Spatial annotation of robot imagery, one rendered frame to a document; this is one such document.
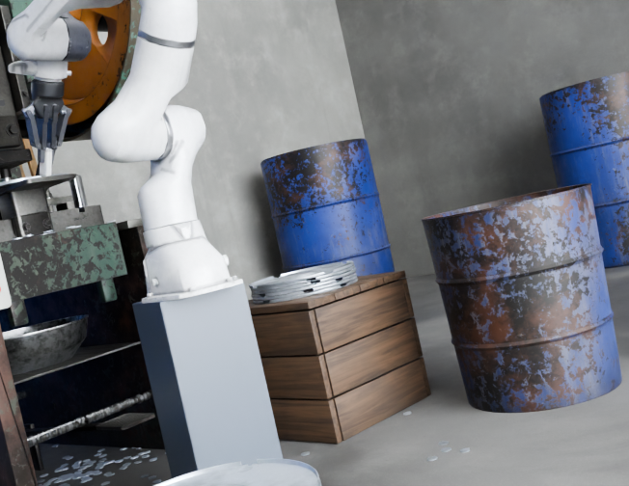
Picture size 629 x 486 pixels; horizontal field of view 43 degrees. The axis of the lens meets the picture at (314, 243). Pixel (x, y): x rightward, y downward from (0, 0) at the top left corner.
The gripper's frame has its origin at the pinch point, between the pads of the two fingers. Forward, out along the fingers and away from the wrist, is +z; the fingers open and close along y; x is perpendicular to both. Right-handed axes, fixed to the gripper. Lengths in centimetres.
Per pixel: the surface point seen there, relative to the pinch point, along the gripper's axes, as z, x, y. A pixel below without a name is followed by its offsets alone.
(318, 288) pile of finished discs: 23, -59, 40
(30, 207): 12.9, 4.6, -1.0
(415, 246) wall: 102, 76, 333
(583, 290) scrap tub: 8, -117, 61
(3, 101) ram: -10.3, 25.5, 4.0
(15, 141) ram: -1.3, 18.1, 3.2
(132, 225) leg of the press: 17.3, -8.2, 21.8
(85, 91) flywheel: -11, 34, 37
